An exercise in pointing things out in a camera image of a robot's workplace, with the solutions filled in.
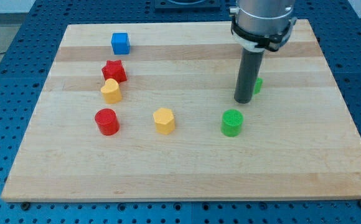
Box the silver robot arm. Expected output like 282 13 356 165
229 0 296 53

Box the red cylinder block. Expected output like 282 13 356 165
95 108 120 136

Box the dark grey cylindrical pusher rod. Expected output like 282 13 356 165
234 49 264 104

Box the red star block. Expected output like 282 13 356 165
101 60 127 83

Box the small green block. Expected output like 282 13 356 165
253 78 263 95

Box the wooden board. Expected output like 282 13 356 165
1 19 361 202

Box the green cylinder block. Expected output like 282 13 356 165
220 109 243 137

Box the blue cube block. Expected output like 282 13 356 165
111 32 131 55

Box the yellow heart block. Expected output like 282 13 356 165
100 78 122 104

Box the yellow hexagon block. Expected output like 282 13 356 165
153 108 175 134

